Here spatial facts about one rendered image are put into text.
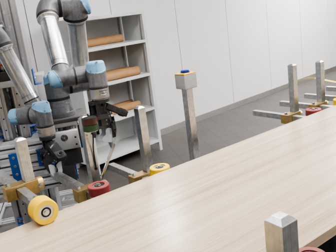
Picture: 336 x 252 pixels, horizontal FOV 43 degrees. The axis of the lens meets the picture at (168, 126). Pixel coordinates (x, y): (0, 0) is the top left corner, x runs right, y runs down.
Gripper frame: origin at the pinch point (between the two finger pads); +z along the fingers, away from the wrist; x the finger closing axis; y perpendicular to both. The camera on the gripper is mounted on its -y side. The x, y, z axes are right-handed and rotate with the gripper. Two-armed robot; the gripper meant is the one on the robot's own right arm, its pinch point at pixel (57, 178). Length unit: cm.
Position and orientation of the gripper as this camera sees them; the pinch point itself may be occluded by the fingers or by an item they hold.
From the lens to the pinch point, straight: 199.8
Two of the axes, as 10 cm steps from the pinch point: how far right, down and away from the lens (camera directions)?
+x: -7.9, 2.5, -5.6
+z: 1.2, 9.6, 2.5
